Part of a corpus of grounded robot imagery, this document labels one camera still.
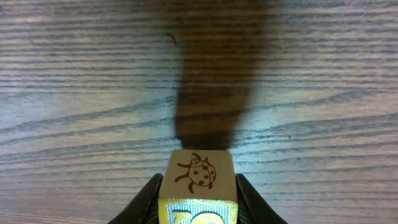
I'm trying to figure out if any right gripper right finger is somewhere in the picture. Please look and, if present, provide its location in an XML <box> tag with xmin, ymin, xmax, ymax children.
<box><xmin>235</xmin><ymin>174</ymin><xmax>287</xmax><ymax>224</ymax></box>

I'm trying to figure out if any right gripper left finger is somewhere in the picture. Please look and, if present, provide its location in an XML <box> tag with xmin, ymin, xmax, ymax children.
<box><xmin>108</xmin><ymin>173</ymin><xmax>164</xmax><ymax>224</ymax></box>

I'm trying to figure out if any yellow ladybug block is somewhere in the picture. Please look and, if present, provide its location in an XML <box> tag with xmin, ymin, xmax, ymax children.
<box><xmin>158</xmin><ymin>149</ymin><xmax>238</xmax><ymax>224</ymax></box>

